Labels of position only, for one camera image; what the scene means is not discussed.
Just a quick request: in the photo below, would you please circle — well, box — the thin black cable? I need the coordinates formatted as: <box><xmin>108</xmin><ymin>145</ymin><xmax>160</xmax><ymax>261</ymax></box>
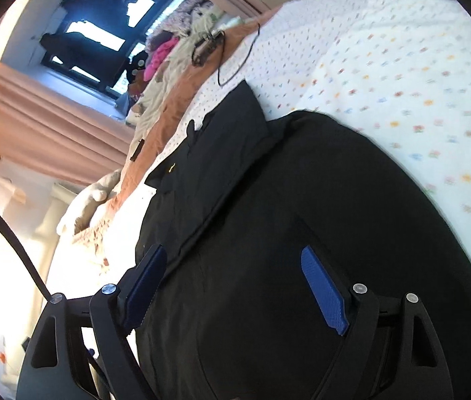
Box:
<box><xmin>217</xmin><ymin>18</ymin><xmax>262</xmax><ymax>89</ymax></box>

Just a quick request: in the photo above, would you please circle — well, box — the white pillow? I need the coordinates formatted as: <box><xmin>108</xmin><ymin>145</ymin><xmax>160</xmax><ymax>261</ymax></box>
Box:
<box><xmin>55</xmin><ymin>168</ymin><xmax>124</xmax><ymax>237</ymax></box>

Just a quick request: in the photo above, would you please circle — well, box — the dark hanging jacket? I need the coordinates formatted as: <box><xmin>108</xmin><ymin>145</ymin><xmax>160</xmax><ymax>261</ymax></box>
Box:
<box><xmin>64</xmin><ymin>0</ymin><xmax>140</xmax><ymax>42</ymax></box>

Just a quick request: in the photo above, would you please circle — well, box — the dark framed window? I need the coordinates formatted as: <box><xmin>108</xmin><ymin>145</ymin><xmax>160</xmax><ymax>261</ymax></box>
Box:
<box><xmin>0</xmin><ymin>0</ymin><xmax>205</xmax><ymax>101</ymax></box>

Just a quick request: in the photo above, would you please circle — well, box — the pink garment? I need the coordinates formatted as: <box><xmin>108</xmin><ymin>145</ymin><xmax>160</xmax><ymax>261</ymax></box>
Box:
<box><xmin>143</xmin><ymin>35</ymin><xmax>180</xmax><ymax>83</ymax></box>

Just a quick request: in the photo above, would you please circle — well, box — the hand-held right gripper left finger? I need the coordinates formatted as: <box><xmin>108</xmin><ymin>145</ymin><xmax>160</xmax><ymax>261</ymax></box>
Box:
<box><xmin>16</xmin><ymin>244</ymin><xmax>168</xmax><ymax>400</ymax></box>

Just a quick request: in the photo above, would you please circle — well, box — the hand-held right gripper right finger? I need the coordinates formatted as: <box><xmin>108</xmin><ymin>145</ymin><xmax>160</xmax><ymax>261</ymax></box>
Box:
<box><xmin>300</xmin><ymin>245</ymin><xmax>455</xmax><ymax>400</ymax></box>

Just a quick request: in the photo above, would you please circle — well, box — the black plush toy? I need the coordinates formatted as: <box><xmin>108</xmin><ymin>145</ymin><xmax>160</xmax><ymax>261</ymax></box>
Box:
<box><xmin>127</xmin><ymin>49</ymin><xmax>151</xmax><ymax>94</ymax></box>

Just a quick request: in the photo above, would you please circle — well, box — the small black device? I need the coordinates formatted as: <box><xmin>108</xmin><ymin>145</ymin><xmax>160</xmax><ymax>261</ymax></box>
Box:
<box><xmin>191</xmin><ymin>28</ymin><xmax>226</xmax><ymax>68</ymax></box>

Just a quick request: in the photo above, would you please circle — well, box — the pile of clothes by window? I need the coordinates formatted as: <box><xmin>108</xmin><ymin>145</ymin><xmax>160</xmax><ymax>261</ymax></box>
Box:
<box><xmin>128</xmin><ymin>8</ymin><xmax>246</xmax><ymax>126</ymax></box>

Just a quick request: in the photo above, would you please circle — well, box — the brown blanket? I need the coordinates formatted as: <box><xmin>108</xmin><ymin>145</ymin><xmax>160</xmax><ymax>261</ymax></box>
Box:
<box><xmin>72</xmin><ymin>8</ymin><xmax>288</xmax><ymax>244</ymax></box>

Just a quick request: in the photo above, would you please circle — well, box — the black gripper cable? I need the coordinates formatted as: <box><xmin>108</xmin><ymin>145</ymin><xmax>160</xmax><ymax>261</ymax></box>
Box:
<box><xmin>0</xmin><ymin>184</ymin><xmax>60</xmax><ymax>301</ymax></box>

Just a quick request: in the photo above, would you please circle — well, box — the black hanging coat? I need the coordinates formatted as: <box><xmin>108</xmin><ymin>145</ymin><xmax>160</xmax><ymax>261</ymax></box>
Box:
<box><xmin>39</xmin><ymin>29</ymin><xmax>131</xmax><ymax>88</ymax></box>

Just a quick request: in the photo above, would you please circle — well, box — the white floral bed sheet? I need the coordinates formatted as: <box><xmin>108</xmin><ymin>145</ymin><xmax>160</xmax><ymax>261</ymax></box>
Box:
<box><xmin>46</xmin><ymin>0</ymin><xmax>471</xmax><ymax>296</ymax></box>

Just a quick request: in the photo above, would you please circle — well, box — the large black jacket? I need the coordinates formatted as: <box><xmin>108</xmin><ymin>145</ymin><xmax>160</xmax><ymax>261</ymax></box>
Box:
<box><xmin>134</xmin><ymin>79</ymin><xmax>471</xmax><ymax>400</ymax></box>

